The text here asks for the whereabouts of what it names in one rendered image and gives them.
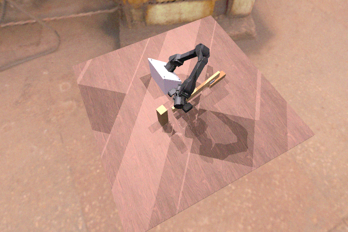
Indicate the long wooden rail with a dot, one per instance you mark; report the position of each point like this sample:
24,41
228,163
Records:
200,88

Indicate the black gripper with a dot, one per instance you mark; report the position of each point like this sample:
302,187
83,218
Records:
186,107

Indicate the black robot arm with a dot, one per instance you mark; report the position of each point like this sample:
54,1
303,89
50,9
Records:
185,90

